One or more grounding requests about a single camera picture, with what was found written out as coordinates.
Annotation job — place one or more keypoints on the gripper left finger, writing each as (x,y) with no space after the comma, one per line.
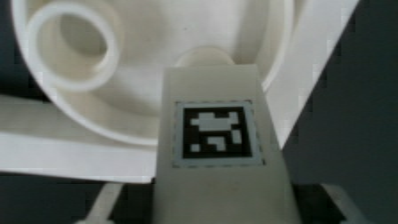
(122,205)

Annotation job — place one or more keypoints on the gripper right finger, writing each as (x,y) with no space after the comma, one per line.
(325,205)

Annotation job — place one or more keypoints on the white stool leg with tags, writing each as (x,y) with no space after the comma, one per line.
(220,182)

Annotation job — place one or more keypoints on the white U-shaped obstacle wall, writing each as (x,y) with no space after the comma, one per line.
(50,147)

